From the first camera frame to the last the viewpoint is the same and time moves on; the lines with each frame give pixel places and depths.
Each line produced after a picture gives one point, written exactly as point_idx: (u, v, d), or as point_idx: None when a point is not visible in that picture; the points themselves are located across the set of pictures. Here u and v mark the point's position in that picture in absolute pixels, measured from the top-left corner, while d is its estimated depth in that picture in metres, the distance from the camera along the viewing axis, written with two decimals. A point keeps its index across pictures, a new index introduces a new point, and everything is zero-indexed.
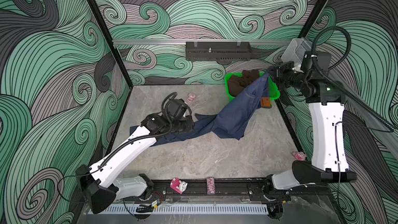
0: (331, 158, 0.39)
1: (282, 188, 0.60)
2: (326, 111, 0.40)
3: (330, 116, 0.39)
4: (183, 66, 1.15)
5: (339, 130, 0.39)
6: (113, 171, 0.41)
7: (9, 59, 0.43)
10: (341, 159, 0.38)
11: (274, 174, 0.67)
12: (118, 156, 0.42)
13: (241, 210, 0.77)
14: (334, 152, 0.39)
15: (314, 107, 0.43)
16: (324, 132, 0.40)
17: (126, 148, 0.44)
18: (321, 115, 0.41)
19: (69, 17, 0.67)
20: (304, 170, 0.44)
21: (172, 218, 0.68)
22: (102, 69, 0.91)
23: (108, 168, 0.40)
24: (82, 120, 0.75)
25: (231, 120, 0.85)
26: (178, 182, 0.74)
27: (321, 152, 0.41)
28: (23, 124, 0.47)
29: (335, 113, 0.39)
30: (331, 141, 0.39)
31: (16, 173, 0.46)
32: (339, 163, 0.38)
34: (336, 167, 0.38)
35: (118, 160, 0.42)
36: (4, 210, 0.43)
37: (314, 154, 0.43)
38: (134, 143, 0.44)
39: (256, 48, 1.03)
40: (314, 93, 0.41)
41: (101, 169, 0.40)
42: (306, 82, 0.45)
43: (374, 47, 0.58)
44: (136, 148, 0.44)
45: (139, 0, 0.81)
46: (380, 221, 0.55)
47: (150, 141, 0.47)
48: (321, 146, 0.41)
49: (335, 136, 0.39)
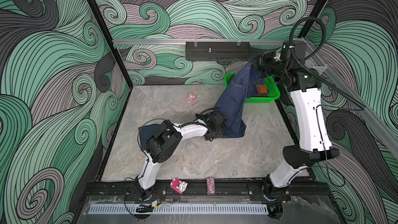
0: (316, 139, 0.42)
1: (281, 183, 0.61)
2: (307, 97, 0.43)
3: (310, 102, 0.43)
4: (183, 66, 1.15)
5: (320, 113, 0.43)
6: (184, 133, 0.54)
7: (9, 59, 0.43)
10: (324, 138, 0.42)
11: (271, 173, 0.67)
12: (189, 126, 0.59)
13: (241, 210, 0.77)
14: (318, 132, 0.42)
15: (291, 94, 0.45)
16: (307, 117, 0.44)
17: (192, 125, 0.61)
18: (302, 100, 0.44)
19: (69, 17, 0.67)
20: (295, 156, 0.48)
21: (172, 218, 0.68)
22: (102, 68, 0.91)
23: (183, 129, 0.55)
24: (82, 120, 0.75)
25: (227, 111, 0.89)
26: (178, 182, 0.74)
27: (307, 135, 0.45)
28: (23, 124, 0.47)
29: (313, 97, 0.43)
30: (314, 124, 0.43)
31: (16, 173, 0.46)
32: (323, 142, 0.42)
34: (322, 146, 0.42)
35: (190, 130, 0.58)
36: (4, 210, 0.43)
37: (300, 137, 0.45)
38: (198, 125, 0.63)
39: (256, 48, 1.03)
40: (294, 82, 0.44)
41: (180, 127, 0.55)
42: (285, 72, 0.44)
43: (374, 47, 0.57)
44: (198, 129, 0.61)
45: (139, 0, 0.81)
46: (380, 221, 0.55)
47: (204, 129, 0.65)
48: (305, 129, 0.45)
49: (316, 118, 0.43)
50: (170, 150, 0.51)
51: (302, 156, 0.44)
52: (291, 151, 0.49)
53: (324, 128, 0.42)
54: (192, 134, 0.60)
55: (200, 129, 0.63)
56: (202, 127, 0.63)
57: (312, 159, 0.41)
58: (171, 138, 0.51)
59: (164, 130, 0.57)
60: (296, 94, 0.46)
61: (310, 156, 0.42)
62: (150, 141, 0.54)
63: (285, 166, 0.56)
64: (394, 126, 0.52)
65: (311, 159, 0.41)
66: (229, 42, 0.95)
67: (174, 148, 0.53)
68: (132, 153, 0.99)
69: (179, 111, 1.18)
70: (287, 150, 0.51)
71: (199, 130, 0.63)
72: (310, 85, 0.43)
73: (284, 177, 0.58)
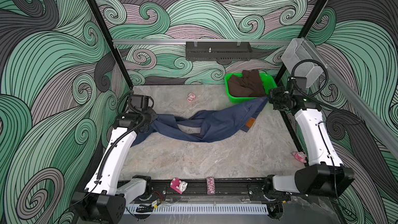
0: (324, 153, 0.42)
1: (283, 190, 0.59)
2: (308, 114, 0.49)
3: (312, 119, 0.48)
4: (183, 66, 1.15)
5: (323, 130, 0.46)
6: (112, 178, 0.40)
7: (9, 59, 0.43)
10: (332, 154, 0.42)
11: (275, 176, 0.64)
12: (110, 163, 0.41)
13: (241, 210, 0.77)
14: (324, 147, 0.43)
15: (295, 115, 0.54)
16: (311, 131, 0.46)
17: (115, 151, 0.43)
18: (304, 117, 0.49)
19: (69, 17, 0.67)
20: (304, 177, 0.44)
21: (172, 218, 0.68)
22: (102, 69, 0.91)
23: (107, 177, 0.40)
24: (82, 120, 0.75)
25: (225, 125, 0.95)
26: (178, 182, 0.74)
27: (313, 150, 0.45)
28: (23, 124, 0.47)
29: (314, 116, 0.48)
30: (319, 139, 0.44)
31: (16, 173, 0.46)
32: (331, 157, 0.41)
34: (330, 160, 0.41)
35: (112, 166, 0.41)
36: (4, 210, 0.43)
37: (309, 155, 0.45)
38: (121, 144, 0.45)
39: (256, 48, 1.03)
40: (295, 105, 0.53)
41: (98, 185, 0.38)
42: (288, 96, 0.61)
43: (374, 47, 0.58)
44: (124, 144, 0.45)
45: (139, 0, 0.81)
46: (380, 221, 0.55)
47: (131, 137, 0.48)
48: (311, 144, 0.46)
49: (320, 134, 0.45)
50: (121, 198, 0.42)
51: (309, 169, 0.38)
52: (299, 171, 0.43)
53: (332, 145, 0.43)
54: (123, 157, 0.45)
55: (126, 142, 0.46)
56: (124, 128, 0.47)
57: (317, 173, 0.39)
58: (100, 202, 0.36)
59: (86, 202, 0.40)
60: (299, 114, 0.52)
61: (316, 169, 0.40)
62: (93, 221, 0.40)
63: (290, 181, 0.54)
64: (393, 126, 0.52)
65: (318, 171, 0.39)
66: (229, 42, 0.95)
67: (117, 200, 0.40)
68: (132, 153, 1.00)
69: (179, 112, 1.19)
70: (298, 174, 0.47)
71: (126, 144, 0.46)
72: (310, 106, 0.50)
73: (287, 188, 0.56)
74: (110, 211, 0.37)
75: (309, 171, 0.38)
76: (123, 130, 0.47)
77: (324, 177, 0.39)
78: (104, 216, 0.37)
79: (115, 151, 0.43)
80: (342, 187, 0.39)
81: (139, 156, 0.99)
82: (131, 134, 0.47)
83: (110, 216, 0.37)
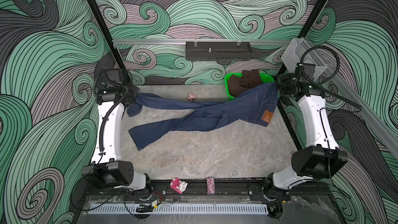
0: (321, 137, 0.44)
1: (283, 185, 0.60)
2: (311, 100, 0.50)
3: (314, 105, 0.49)
4: (183, 66, 1.15)
5: (323, 116, 0.47)
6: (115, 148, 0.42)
7: (8, 59, 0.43)
10: (329, 138, 0.44)
11: (274, 172, 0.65)
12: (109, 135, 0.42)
13: (241, 210, 0.77)
14: (323, 131, 0.45)
15: (299, 101, 0.55)
16: (312, 117, 0.48)
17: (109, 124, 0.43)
18: (307, 103, 0.51)
19: (69, 17, 0.67)
20: (299, 158, 0.48)
21: (172, 218, 0.68)
22: (102, 69, 0.91)
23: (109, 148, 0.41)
24: (82, 120, 0.75)
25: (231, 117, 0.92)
26: (178, 182, 0.74)
27: (311, 134, 0.47)
28: (23, 124, 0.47)
29: (317, 102, 0.49)
30: (319, 124, 0.46)
31: (16, 173, 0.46)
32: (328, 140, 0.43)
34: (326, 143, 0.43)
35: (111, 136, 0.42)
36: (4, 210, 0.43)
37: (307, 138, 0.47)
38: (112, 115, 0.45)
39: (256, 48, 1.03)
40: (299, 92, 0.54)
41: (103, 156, 0.40)
42: (295, 82, 0.61)
43: (374, 47, 0.58)
44: (115, 117, 0.45)
45: (139, 0, 0.81)
46: (380, 221, 0.55)
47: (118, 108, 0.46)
48: (311, 129, 0.48)
49: (321, 119, 0.47)
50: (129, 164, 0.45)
51: (304, 151, 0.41)
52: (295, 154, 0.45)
53: (330, 130, 0.45)
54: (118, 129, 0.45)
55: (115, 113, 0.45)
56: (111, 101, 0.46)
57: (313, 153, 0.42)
58: (113, 168, 0.39)
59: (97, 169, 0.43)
60: (302, 100, 0.53)
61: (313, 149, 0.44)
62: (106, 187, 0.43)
63: (290, 171, 0.55)
64: (393, 127, 0.52)
65: (313, 151, 0.42)
66: (229, 42, 0.95)
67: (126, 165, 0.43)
68: (132, 153, 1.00)
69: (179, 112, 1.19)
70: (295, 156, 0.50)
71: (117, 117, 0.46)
72: (314, 93, 0.51)
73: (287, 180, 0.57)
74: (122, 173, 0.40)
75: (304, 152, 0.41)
76: (110, 104, 0.46)
77: (318, 157, 0.41)
78: (118, 179, 0.41)
79: (109, 124, 0.43)
80: (335, 169, 0.42)
81: (139, 156, 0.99)
82: (119, 107, 0.47)
83: (124, 177, 0.41)
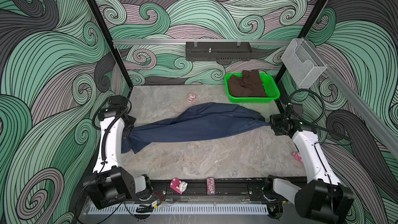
0: (321, 171, 0.43)
1: (281, 194, 0.60)
2: (303, 135, 0.52)
3: (308, 139, 0.51)
4: (183, 66, 1.15)
5: (318, 149, 0.48)
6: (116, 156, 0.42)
7: (9, 59, 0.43)
10: (329, 172, 0.43)
11: (275, 178, 0.66)
12: (111, 146, 0.44)
13: (241, 210, 0.77)
14: (321, 165, 0.44)
15: (292, 137, 0.56)
16: (307, 151, 0.48)
17: (111, 138, 0.45)
18: (300, 137, 0.52)
19: (69, 17, 0.67)
20: (304, 198, 0.43)
21: (172, 218, 0.68)
22: (102, 69, 0.91)
23: (111, 158, 0.42)
24: (82, 120, 0.75)
25: (231, 118, 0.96)
26: (178, 182, 0.74)
27: (311, 169, 0.45)
28: (23, 124, 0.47)
29: (310, 137, 0.51)
30: (316, 158, 0.46)
31: (16, 173, 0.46)
32: (328, 175, 0.42)
34: (328, 178, 0.41)
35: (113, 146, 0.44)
36: (4, 210, 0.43)
37: (308, 175, 0.46)
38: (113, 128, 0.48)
39: (256, 48, 1.03)
40: (291, 128, 0.56)
41: (105, 165, 0.40)
42: (286, 120, 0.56)
43: (374, 47, 0.58)
44: (116, 130, 0.48)
45: (139, 0, 0.81)
46: (380, 221, 0.55)
47: (119, 123, 0.50)
48: (309, 164, 0.46)
49: (317, 153, 0.47)
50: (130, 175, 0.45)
51: (308, 190, 0.42)
52: (299, 194, 0.45)
53: (329, 165, 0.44)
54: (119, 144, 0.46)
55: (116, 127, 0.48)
56: (112, 115, 0.51)
57: (315, 189, 0.39)
58: (116, 175, 0.39)
59: (99, 180, 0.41)
60: (295, 136, 0.55)
61: (314, 185, 0.40)
62: (107, 202, 0.41)
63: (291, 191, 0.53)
64: (394, 126, 0.52)
65: (315, 187, 0.39)
66: (229, 42, 0.95)
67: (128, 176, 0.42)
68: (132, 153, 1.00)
69: (179, 111, 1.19)
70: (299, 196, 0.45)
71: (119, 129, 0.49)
72: (306, 128, 0.54)
73: (285, 195, 0.57)
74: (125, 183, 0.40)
75: (308, 190, 0.41)
76: (112, 118, 0.50)
77: (323, 195, 0.38)
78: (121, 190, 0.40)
79: (111, 137, 0.46)
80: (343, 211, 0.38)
81: (139, 156, 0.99)
82: (120, 120, 0.50)
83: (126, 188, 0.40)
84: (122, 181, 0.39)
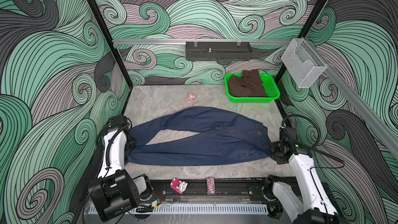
0: (317, 199, 0.43)
1: (280, 199, 0.60)
2: (300, 159, 0.52)
3: (304, 164, 0.51)
4: (183, 66, 1.15)
5: (314, 174, 0.48)
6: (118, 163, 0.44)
7: (8, 59, 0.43)
10: (326, 200, 0.43)
11: (275, 182, 0.65)
12: (115, 154, 0.46)
13: (241, 210, 0.77)
14: (317, 193, 0.44)
15: (290, 160, 0.56)
16: (304, 176, 0.48)
17: (114, 147, 0.48)
18: (297, 162, 0.52)
19: (69, 17, 0.67)
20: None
21: (172, 218, 0.68)
22: (102, 69, 0.91)
23: (115, 165, 0.43)
24: (82, 120, 0.75)
25: (230, 128, 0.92)
26: (178, 182, 0.74)
27: (308, 195, 0.45)
28: (23, 124, 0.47)
29: (307, 162, 0.52)
30: (313, 184, 0.46)
31: (16, 174, 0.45)
32: (325, 204, 0.42)
34: (324, 207, 0.41)
35: (116, 154, 0.46)
36: (4, 210, 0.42)
37: (304, 201, 0.45)
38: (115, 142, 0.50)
39: (256, 48, 1.03)
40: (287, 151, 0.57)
41: (110, 169, 0.42)
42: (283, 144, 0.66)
43: (374, 48, 0.57)
44: (118, 140, 0.51)
45: (139, 0, 0.81)
46: (380, 221, 0.56)
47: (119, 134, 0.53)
48: (306, 191, 0.46)
49: (313, 179, 0.47)
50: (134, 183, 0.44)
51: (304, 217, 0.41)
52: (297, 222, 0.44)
53: (325, 193, 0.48)
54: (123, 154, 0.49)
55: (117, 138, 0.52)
56: (114, 130, 0.54)
57: (312, 219, 0.39)
58: (121, 178, 0.40)
59: (104, 187, 0.42)
60: (292, 159, 0.54)
61: (311, 214, 0.39)
62: (112, 214, 0.40)
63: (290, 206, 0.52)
64: (393, 126, 0.52)
65: (311, 217, 0.39)
66: (229, 42, 0.95)
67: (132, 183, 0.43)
68: None
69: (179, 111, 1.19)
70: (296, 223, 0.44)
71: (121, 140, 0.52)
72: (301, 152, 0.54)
73: (284, 205, 0.56)
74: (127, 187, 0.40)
75: (304, 218, 0.41)
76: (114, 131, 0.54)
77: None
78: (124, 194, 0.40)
79: (114, 146, 0.49)
80: None
81: None
82: (122, 134, 0.54)
83: (129, 191, 0.40)
84: (125, 185, 0.40)
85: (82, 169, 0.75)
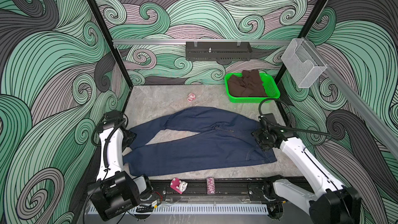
0: (323, 179, 0.43)
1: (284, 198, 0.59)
2: (291, 144, 0.52)
3: (297, 148, 0.51)
4: (183, 66, 1.15)
5: (309, 155, 0.49)
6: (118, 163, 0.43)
7: (9, 59, 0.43)
10: (330, 178, 0.43)
11: (275, 181, 0.66)
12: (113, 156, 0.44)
13: (241, 210, 0.77)
14: (321, 173, 0.44)
15: (282, 148, 0.55)
16: (302, 160, 0.48)
17: (111, 147, 0.46)
18: (289, 148, 0.52)
19: (69, 17, 0.67)
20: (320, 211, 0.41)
21: (172, 218, 0.68)
22: (102, 69, 0.91)
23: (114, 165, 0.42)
24: (82, 120, 0.75)
25: (230, 127, 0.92)
26: (178, 182, 0.74)
27: (314, 179, 0.44)
28: (23, 123, 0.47)
29: (297, 144, 0.52)
30: (313, 166, 0.46)
31: (16, 173, 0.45)
32: (331, 181, 0.42)
34: (332, 184, 0.41)
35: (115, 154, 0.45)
36: (4, 210, 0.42)
37: (314, 187, 0.44)
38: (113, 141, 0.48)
39: (256, 48, 1.03)
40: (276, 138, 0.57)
41: (109, 171, 0.41)
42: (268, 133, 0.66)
43: (374, 48, 0.58)
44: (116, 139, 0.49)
45: (139, 0, 0.81)
46: (380, 221, 0.55)
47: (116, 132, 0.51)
48: (311, 175, 0.45)
49: (311, 160, 0.47)
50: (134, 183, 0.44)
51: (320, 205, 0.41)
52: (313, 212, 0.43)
53: (326, 171, 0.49)
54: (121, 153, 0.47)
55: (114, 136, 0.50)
56: (110, 127, 0.52)
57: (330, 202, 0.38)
58: (121, 180, 0.39)
59: (103, 188, 0.41)
60: (283, 146, 0.54)
61: (326, 198, 0.39)
62: (113, 213, 0.40)
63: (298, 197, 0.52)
64: (393, 126, 0.52)
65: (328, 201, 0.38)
66: (229, 41, 0.95)
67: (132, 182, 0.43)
68: None
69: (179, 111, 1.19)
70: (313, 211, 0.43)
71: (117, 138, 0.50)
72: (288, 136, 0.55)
73: (293, 200, 0.54)
74: (127, 187, 0.40)
75: (321, 206, 0.40)
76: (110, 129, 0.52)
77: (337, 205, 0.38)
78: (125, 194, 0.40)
79: (111, 145, 0.47)
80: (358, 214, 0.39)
81: None
82: (118, 130, 0.52)
83: (129, 191, 0.40)
84: (125, 185, 0.39)
85: (82, 169, 0.75)
